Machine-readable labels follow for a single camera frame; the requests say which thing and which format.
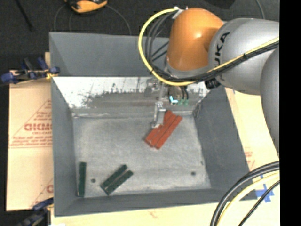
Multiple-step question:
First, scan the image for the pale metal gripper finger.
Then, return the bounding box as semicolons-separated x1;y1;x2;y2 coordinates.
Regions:
158;102;167;128
151;101;161;129

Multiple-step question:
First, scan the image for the red-brown flat block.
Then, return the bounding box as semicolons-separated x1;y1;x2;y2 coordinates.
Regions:
153;115;183;150
143;110;174;144
148;113;179;148

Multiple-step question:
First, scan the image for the grey metal bin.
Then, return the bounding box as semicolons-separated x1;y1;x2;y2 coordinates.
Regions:
48;32;257;217

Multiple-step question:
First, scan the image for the brown cardboard board red print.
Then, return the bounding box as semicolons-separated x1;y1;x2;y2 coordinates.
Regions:
5;51;55;212

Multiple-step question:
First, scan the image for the black cylinder on white bracket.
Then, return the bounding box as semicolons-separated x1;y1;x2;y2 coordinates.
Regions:
203;77;222;89

